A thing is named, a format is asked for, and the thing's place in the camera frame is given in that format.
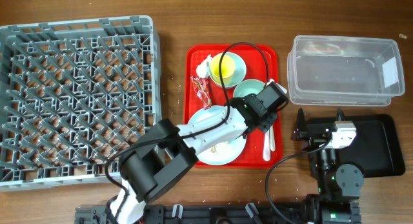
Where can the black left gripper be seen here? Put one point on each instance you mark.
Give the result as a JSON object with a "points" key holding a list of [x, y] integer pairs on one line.
{"points": [[270, 121]]}

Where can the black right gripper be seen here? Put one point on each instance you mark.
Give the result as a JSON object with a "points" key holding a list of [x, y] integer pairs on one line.
{"points": [[301, 132]]}

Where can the light green bowl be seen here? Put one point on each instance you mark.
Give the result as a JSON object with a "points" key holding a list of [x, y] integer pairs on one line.
{"points": [[248, 86]]}

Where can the light blue bowl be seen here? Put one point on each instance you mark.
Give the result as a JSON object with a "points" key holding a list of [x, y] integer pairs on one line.
{"points": [[240, 71]]}

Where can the yellow plastic cup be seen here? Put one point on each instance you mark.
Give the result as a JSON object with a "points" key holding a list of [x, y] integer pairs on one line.
{"points": [[226, 66]]}

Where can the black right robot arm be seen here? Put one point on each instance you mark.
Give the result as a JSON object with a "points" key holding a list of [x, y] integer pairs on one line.
{"points": [[339, 184]]}

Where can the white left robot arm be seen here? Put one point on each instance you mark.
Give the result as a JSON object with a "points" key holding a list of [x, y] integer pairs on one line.
{"points": [[153, 165]]}

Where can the grey dishwasher rack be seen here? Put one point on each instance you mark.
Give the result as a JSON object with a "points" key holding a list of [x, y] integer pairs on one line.
{"points": [[73, 93]]}

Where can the white plastic fork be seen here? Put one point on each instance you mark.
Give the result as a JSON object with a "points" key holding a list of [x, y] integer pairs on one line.
{"points": [[266, 147]]}

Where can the white plastic spoon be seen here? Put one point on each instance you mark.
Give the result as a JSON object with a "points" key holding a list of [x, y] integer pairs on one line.
{"points": [[272, 139]]}

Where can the red plastic tray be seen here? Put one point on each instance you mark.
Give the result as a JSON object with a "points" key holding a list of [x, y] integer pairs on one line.
{"points": [[261, 64]]}

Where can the light blue plate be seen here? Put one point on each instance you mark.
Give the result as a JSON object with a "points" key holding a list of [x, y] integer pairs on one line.
{"points": [[227, 151]]}

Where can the clear plastic bin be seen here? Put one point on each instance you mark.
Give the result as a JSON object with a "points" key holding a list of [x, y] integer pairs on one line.
{"points": [[344, 71]]}

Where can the black plastic tray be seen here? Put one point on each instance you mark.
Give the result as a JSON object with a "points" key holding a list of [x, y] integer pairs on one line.
{"points": [[375, 149]]}

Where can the red snack wrapper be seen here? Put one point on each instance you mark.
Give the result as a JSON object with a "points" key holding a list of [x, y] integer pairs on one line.
{"points": [[201, 88]]}

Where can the crumpled white tissue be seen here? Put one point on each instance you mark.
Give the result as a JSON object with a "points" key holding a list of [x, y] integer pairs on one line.
{"points": [[203, 68]]}

